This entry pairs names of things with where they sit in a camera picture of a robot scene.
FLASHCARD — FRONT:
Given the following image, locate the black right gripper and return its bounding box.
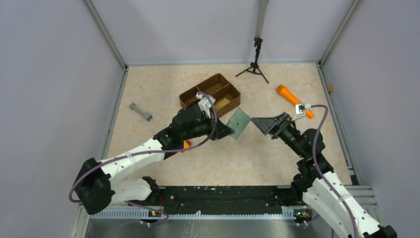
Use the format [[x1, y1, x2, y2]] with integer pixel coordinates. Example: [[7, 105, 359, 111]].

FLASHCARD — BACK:
[[251, 111, 306, 158]]

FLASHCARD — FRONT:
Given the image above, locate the brown wicker divided basket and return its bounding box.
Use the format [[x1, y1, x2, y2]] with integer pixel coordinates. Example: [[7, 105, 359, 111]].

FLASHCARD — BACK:
[[179, 73, 241, 117]]

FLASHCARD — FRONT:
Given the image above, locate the black camera tripod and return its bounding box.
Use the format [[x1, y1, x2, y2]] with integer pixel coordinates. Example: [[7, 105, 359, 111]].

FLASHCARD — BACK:
[[235, 38, 269, 84]]

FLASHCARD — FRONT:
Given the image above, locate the orange flashlight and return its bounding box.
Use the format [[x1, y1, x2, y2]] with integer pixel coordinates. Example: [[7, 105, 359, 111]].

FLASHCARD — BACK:
[[276, 84, 302, 106]]

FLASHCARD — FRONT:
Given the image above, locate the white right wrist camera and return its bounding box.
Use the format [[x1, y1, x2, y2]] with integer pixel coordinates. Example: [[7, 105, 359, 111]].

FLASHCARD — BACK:
[[292, 103, 314, 121]]

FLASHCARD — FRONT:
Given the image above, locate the small wooden block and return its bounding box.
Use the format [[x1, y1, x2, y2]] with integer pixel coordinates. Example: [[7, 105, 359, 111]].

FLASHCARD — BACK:
[[326, 83, 333, 93]]

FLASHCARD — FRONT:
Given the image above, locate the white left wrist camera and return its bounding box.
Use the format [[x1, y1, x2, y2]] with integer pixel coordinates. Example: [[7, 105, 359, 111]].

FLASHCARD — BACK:
[[196, 92, 216, 118]]

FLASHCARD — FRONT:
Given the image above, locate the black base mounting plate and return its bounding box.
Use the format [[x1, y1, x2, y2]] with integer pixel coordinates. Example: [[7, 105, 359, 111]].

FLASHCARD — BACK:
[[128, 185, 324, 218]]

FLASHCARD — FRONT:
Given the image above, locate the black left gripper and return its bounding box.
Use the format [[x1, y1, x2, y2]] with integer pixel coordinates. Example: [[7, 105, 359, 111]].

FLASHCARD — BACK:
[[182, 109, 234, 140]]

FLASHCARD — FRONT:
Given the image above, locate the green card holder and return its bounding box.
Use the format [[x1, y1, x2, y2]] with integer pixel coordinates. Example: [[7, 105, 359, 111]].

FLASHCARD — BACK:
[[227, 108, 251, 140]]

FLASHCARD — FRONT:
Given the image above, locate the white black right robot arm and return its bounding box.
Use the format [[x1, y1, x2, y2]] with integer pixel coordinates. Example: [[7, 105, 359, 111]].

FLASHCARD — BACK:
[[251, 113, 397, 238]]

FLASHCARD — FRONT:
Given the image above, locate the aluminium frame rail front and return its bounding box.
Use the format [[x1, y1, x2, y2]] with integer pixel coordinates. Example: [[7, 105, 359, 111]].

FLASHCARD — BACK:
[[78, 185, 378, 220]]

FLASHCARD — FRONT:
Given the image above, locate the orange red toy block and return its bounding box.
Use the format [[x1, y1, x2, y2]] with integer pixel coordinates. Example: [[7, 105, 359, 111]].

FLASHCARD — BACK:
[[183, 140, 192, 149]]

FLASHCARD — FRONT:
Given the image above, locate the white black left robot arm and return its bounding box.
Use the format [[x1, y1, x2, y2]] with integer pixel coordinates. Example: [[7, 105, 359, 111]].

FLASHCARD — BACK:
[[69, 106, 234, 215]]

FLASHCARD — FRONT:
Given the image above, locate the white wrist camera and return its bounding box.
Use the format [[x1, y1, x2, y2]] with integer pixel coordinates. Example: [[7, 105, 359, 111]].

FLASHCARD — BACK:
[[292, 103, 314, 121], [196, 92, 216, 118]]

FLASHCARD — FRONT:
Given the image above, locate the yellow card in basket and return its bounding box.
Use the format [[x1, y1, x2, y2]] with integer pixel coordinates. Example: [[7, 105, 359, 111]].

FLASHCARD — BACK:
[[214, 98, 230, 110]]

